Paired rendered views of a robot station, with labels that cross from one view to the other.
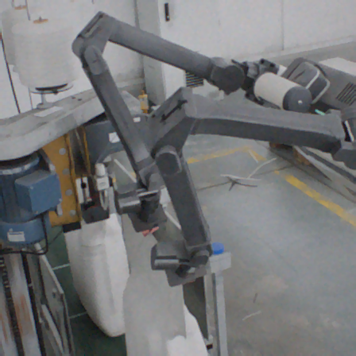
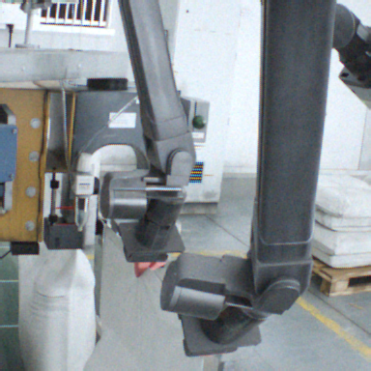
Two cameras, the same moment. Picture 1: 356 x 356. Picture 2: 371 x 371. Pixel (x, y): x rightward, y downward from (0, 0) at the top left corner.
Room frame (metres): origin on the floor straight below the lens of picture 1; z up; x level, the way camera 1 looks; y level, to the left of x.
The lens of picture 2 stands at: (0.78, 0.11, 1.46)
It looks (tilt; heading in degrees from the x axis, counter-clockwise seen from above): 13 degrees down; 357
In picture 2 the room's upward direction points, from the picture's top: 6 degrees clockwise
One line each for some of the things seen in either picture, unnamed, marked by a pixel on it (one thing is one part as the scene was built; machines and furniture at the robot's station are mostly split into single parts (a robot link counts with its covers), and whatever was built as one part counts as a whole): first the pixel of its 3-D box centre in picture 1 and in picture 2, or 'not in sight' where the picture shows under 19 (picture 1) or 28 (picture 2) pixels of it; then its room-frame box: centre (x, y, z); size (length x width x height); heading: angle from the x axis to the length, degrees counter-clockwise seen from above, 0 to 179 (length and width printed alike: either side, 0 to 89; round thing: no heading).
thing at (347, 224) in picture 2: not in sight; (334, 210); (4.76, -1.11, 0.44); 0.66 x 0.42 x 0.14; 15
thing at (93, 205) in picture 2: (108, 195); (88, 214); (2.05, 0.24, 1.08); 0.03 x 0.01 x 0.13; 111
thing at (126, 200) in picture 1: (136, 191); (143, 181); (1.72, 0.12, 1.24); 0.11 x 0.09 x 0.12; 111
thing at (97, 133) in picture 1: (112, 141); (108, 139); (2.19, 0.22, 1.21); 0.30 x 0.25 x 0.30; 21
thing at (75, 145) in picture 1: (71, 142); (50, 123); (2.09, 0.34, 1.26); 0.22 x 0.05 x 0.16; 21
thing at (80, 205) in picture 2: (103, 197); (80, 210); (1.98, 0.25, 1.11); 0.03 x 0.03 x 0.06
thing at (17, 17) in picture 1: (25, 34); not in sight; (2.10, 0.42, 1.61); 0.15 x 0.14 x 0.17; 21
